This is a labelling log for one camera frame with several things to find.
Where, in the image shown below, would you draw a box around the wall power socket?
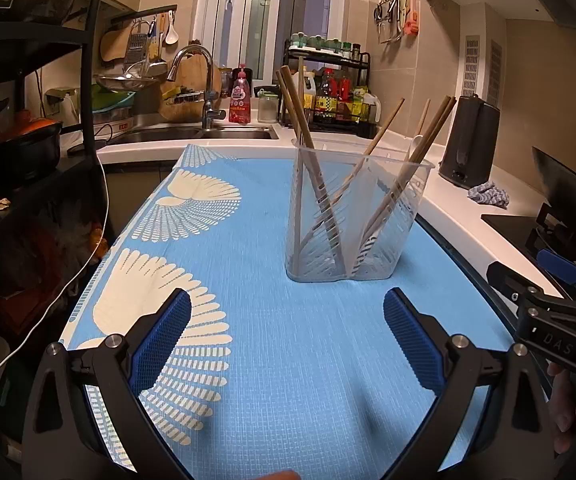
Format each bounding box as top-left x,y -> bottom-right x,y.
45,87 -> 81,116

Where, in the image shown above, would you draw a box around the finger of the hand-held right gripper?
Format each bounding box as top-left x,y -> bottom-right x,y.
538,249 -> 576,306
486,261 -> 556,311

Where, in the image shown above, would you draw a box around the metal grater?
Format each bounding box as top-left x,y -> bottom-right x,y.
124,20 -> 149,66

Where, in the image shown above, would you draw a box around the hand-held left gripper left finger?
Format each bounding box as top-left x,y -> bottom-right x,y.
20,287 -> 192,480

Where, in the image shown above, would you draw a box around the dark grey electric kettle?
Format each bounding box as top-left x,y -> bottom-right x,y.
438,94 -> 501,191

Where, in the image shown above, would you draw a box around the black metal shelf rack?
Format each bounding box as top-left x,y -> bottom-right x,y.
0,0 -> 113,261

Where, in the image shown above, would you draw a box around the black wok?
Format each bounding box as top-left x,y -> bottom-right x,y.
532,146 -> 576,221

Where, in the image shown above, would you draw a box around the blue patterned table cloth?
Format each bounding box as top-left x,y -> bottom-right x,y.
60,144 -> 519,480

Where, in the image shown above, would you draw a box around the round wooden cutting board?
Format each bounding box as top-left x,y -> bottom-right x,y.
160,55 -> 219,123

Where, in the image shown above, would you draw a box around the person's left hand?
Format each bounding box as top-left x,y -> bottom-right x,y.
250,455 -> 303,480

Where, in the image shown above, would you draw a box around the metal bowl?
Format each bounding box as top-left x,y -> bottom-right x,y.
94,72 -> 166,92

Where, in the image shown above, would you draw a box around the black glass gas stove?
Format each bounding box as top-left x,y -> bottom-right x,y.
481,200 -> 576,311

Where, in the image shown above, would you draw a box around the wooden chopstick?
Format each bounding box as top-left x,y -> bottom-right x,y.
365,99 -> 459,251
360,95 -> 454,246
275,69 -> 346,266
282,65 -> 349,268
298,98 -> 406,253

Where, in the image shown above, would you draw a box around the glass jar with green lid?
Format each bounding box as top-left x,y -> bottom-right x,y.
257,88 -> 279,123

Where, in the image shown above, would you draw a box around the green plastic basin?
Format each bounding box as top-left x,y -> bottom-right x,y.
90,85 -> 136,113

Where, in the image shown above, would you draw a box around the white framed window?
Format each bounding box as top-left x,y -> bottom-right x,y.
200,0 -> 346,88

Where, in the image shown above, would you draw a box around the yellow oil bottle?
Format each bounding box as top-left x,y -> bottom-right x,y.
355,87 -> 383,123

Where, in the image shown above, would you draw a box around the black spice rack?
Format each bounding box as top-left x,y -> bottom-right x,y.
283,40 -> 379,138

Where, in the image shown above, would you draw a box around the kitchen scissors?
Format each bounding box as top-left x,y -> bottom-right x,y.
375,0 -> 405,45

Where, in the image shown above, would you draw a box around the yellow label sauce bottle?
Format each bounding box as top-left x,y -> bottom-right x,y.
314,67 -> 337,121

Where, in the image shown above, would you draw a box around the white cable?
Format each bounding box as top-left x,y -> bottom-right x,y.
0,95 -> 111,386

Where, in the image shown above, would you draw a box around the red sauce bottle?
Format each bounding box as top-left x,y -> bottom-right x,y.
336,72 -> 353,120

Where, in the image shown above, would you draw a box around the pink dish soap bottle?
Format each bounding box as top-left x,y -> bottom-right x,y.
229,64 -> 251,125

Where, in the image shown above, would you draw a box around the black wall hook rail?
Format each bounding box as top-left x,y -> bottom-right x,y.
110,4 -> 177,25

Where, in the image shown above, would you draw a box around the orange handled kitchen tool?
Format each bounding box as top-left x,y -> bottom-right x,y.
403,0 -> 421,37

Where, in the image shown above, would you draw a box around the blue white dishcloth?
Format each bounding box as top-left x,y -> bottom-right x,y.
468,182 -> 511,209

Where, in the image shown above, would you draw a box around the stainless steel sink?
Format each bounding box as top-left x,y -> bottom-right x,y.
105,125 -> 281,147

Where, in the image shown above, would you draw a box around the light hanging wooden board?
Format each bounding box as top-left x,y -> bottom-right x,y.
99,27 -> 133,63

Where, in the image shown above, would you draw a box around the black pot with orange lid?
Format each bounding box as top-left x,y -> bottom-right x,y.
0,117 -> 64,186

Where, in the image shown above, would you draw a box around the clear plastic utensil holder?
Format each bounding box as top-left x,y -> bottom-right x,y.
285,137 -> 436,283

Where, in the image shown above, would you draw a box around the row of green-lid spice jars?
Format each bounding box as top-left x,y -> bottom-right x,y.
289,32 -> 361,58

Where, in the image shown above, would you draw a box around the chrome kitchen faucet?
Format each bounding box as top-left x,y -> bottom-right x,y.
167,45 -> 227,131

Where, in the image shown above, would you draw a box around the white wall vent grille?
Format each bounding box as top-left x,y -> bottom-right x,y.
464,35 -> 482,100

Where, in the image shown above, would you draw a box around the black wire sponge basket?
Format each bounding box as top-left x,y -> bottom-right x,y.
160,82 -> 206,108

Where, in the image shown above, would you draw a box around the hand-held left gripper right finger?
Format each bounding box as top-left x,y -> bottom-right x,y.
383,287 -> 564,480

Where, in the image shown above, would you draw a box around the white plastic jug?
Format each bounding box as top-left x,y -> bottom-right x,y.
302,72 -> 317,111

